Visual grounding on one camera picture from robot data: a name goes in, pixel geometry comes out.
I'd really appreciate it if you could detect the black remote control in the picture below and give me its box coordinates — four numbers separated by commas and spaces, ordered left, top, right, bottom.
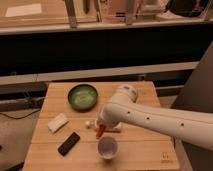
58, 132, 80, 156

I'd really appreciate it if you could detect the white plastic bottle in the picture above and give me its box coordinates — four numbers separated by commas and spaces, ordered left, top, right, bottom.
85, 119, 123, 133

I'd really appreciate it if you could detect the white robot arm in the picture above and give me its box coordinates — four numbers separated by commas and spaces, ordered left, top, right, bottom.
96, 84, 213, 151

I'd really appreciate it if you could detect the metal frame leg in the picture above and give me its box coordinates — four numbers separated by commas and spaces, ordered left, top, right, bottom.
65, 0, 77, 28

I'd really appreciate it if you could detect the black cable on floor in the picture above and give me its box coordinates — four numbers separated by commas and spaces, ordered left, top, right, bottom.
0, 96, 43, 120

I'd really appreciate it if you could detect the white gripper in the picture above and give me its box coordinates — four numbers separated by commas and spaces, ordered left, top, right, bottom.
98, 113, 115, 128

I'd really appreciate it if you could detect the white sponge block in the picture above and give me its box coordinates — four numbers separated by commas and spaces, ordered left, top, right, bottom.
47, 113, 69, 133

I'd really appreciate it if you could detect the green ceramic bowl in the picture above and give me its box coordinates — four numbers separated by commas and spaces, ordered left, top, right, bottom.
67, 84, 98, 111

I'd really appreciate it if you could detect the white ceramic cup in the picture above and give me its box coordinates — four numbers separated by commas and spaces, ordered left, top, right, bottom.
97, 136, 118, 160

